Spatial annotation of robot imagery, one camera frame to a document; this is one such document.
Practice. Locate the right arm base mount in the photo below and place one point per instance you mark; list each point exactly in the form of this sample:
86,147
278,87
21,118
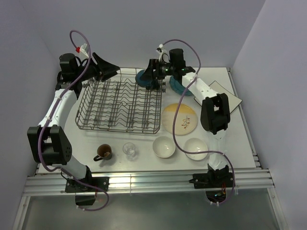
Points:
211,181

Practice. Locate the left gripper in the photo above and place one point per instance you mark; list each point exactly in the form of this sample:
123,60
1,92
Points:
103,70

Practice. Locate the white bowl right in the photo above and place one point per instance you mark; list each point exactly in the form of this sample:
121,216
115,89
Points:
196,145

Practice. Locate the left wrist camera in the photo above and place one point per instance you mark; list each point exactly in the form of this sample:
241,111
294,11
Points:
83,50

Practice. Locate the cream yellow plate leaf motif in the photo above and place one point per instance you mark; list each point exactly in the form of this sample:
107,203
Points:
186,120

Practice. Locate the grey wire dish rack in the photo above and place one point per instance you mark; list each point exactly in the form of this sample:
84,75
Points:
119,104

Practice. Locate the dark blue mug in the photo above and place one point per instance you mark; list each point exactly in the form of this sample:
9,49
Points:
144,79

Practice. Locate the aluminium rail frame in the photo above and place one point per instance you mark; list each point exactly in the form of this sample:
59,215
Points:
151,192

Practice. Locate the cream bowl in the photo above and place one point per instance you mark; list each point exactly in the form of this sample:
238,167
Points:
164,147

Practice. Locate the teal scalloped plate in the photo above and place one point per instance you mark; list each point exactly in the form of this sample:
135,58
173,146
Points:
176,86

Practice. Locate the white square plate black rim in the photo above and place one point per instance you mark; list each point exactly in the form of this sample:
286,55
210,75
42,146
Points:
233,101

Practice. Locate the brown mug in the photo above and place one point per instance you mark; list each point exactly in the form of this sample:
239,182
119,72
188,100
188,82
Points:
104,152

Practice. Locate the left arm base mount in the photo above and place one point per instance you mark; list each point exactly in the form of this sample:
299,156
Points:
86,193

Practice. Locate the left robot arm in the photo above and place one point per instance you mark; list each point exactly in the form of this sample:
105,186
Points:
48,142

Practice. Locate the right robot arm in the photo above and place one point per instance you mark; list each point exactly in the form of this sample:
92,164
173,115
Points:
215,112

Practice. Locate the clear drinking glass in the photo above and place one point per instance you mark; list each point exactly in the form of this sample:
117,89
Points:
131,151

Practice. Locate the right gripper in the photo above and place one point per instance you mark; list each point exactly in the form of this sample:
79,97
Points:
148,74

